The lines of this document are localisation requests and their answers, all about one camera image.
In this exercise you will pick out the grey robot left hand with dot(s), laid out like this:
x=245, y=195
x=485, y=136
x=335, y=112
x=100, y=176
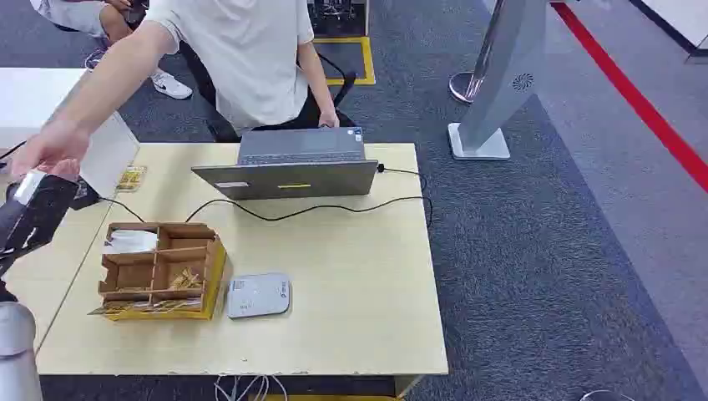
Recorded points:
x=52, y=207

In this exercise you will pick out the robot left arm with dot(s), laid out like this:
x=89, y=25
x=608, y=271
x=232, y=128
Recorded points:
x=15, y=354

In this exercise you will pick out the black power adapter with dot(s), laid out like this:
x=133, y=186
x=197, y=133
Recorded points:
x=85, y=195

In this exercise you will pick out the person's right hand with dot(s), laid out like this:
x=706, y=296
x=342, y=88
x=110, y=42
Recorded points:
x=50, y=149

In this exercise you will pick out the person's hand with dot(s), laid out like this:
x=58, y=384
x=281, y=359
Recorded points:
x=50, y=149
x=328, y=119

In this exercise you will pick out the white card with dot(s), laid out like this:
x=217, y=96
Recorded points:
x=131, y=242

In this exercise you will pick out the wooden card box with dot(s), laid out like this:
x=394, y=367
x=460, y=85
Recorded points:
x=166, y=271

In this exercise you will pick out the gold cards along box edge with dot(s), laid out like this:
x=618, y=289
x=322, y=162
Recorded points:
x=149, y=306

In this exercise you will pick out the gold printed card stack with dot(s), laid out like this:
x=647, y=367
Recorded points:
x=185, y=280

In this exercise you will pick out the seated person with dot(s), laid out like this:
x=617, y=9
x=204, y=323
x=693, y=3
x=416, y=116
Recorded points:
x=83, y=16

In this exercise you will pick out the grey laptop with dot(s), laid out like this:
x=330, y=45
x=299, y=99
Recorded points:
x=293, y=166

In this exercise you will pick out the person's left hand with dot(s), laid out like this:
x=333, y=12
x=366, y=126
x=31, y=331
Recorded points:
x=328, y=119

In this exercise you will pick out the black office chair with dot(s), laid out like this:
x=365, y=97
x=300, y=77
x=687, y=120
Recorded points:
x=332, y=94

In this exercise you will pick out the grey kiosk stand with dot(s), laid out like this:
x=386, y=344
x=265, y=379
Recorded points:
x=498, y=83

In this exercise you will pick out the white cabinet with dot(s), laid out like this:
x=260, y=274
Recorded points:
x=677, y=25

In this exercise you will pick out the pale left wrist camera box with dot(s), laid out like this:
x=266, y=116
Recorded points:
x=29, y=187

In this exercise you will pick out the chrome stanchion post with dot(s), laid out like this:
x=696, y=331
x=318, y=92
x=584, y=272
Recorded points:
x=470, y=72

